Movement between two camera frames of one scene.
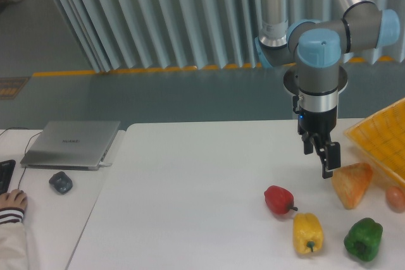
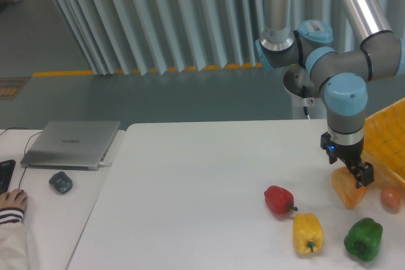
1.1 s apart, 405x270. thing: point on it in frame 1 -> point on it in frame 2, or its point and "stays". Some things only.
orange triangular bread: x=351 y=182 stays
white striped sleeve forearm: x=12 y=239 stays
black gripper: x=321 y=124 -> x=351 y=154
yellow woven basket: x=380 y=138 stays
